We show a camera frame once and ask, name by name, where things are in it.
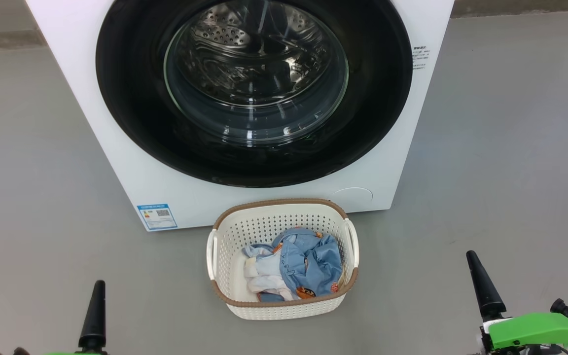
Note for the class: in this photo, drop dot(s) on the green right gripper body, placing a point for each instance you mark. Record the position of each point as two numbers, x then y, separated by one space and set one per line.
535 330

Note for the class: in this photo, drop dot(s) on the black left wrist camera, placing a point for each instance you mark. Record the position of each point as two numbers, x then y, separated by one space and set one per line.
15 352

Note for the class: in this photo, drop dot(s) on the white light garment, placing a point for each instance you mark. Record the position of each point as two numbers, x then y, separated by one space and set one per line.
264 276

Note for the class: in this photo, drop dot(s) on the blue energy label sticker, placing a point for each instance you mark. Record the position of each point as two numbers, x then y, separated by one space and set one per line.
157 217

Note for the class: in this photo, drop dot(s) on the blue patterned garment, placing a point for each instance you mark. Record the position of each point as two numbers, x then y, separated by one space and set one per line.
313 261

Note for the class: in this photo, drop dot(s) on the cream perforated laundry basket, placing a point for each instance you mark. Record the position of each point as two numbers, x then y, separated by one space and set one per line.
225 246

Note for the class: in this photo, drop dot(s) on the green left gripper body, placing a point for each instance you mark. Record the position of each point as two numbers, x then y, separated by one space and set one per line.
82 353

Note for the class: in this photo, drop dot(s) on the black round washer door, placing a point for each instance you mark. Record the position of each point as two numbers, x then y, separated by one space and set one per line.
131 108

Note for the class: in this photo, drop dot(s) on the white front-load washing machine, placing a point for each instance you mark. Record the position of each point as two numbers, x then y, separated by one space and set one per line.
91 98

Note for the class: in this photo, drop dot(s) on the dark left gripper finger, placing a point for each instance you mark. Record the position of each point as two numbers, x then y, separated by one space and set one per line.
93 325

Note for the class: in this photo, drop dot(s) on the round white filter cover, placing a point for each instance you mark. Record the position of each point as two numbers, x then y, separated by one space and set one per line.
355 198

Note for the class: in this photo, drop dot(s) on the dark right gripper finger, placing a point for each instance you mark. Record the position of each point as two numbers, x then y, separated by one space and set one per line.
488 296

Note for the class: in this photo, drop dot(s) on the small text sticker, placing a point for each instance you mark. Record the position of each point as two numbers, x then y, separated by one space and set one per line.
420 58

